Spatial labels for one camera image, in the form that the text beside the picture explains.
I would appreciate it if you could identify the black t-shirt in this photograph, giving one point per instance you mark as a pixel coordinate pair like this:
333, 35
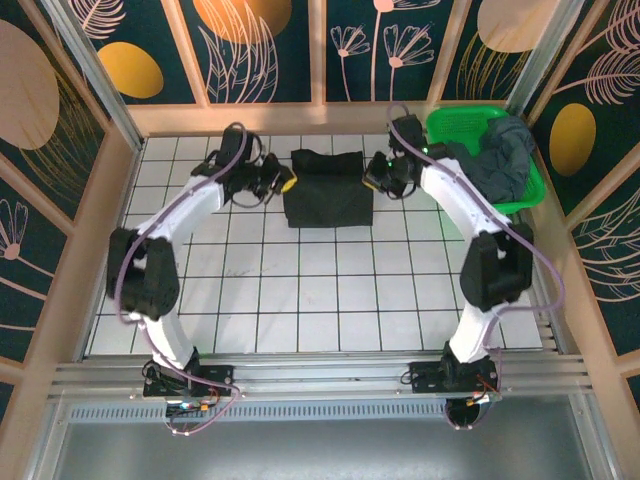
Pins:
330, 200

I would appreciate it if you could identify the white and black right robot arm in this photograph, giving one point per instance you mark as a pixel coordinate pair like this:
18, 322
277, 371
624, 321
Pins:
465, 200

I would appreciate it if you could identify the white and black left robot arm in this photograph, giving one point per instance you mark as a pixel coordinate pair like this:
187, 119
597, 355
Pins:
175, 220

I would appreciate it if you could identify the green plastic basket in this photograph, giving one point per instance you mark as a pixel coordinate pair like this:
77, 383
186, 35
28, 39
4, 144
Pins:
450, 122

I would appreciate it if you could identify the dark grey t-shirt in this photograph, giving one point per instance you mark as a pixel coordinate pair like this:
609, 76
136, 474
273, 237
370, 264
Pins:
507, 145

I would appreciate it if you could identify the aluminium corner post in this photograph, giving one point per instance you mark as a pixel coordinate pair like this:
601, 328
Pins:
540, 65
95, 75

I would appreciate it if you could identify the aluminium rail frame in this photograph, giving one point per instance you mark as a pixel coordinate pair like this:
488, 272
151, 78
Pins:
320, 372

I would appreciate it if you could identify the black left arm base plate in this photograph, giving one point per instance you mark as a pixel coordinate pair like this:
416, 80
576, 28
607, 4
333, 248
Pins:
215, 375

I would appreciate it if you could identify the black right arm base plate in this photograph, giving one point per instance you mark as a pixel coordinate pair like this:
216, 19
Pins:
430, 375

